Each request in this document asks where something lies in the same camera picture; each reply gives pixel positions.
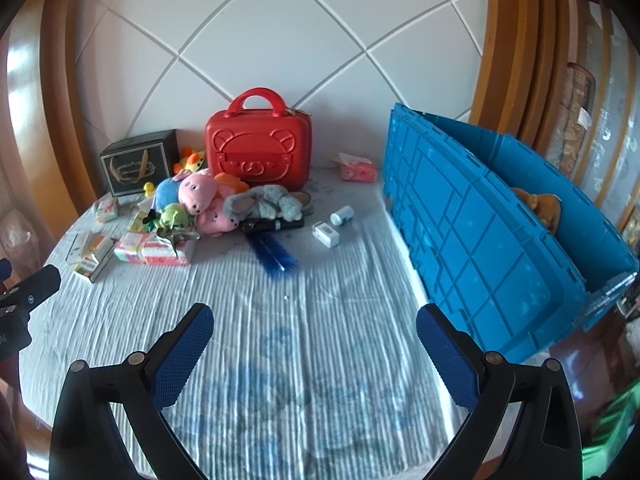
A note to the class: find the blue plastic crate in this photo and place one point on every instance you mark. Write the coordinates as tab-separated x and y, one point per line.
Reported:
450	235

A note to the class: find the glass sliding door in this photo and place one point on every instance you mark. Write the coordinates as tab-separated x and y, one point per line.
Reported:
615	85

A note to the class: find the small yellow rubber duck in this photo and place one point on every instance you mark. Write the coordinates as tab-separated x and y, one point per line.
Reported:
148	188

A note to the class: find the green plastic item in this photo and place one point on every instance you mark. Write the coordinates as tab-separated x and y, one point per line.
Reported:
610	430

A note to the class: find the pink pig plush orange dress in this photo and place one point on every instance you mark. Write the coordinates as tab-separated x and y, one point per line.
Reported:
216	219

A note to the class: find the blue bristle brush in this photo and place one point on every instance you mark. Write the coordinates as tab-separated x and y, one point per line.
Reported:
275	255

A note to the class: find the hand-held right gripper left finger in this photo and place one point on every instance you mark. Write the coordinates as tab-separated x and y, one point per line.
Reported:
185	355

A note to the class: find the white pill bottle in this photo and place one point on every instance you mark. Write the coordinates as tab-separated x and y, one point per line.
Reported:
341	216

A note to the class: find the wooden panel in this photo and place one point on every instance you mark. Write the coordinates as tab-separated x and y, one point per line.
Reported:
70	85

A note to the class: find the red bear-embossed suitcase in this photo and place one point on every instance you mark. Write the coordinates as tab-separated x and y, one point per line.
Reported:
260	150

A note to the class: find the black flat case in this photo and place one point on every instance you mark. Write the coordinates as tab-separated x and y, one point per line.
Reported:
280	225

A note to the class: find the rolled floral quilts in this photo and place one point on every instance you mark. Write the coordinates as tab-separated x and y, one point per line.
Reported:
575	110

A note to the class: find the brown teddy bear plush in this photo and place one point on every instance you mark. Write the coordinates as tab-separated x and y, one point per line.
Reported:
542	207

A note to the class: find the small white box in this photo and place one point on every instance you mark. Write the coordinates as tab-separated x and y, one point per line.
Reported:
326	234

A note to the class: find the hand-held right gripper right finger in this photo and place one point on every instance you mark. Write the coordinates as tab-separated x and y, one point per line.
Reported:
450	360

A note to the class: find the wooden wardrobe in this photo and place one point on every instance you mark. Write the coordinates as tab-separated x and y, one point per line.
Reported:
520	35

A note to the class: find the small medicine box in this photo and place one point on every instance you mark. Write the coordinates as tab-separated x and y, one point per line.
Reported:
97	260

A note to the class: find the pink patterned tissue pack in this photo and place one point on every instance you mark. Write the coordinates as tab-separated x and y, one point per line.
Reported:
357	172

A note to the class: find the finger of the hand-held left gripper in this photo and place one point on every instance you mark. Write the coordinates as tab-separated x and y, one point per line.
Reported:
35	285
4	268

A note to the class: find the clear plastic bag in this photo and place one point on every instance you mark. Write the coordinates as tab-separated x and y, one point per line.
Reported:
15	235

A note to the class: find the pink pig plush blue body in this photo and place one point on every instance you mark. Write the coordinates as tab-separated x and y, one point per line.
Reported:
192	192

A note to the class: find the white pink striped tissue pack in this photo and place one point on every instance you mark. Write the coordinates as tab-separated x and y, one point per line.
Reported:
167	252

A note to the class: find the pastel sanitary pad pack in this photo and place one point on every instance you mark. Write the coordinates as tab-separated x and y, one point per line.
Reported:
107	208
131	246

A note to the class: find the yellow duck plush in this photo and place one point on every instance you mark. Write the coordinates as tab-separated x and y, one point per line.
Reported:
192	160

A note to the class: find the grey elephant plush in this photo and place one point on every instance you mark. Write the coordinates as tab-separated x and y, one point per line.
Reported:
265	200

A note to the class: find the green frog plush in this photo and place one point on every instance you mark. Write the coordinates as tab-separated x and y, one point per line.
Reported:
175	217

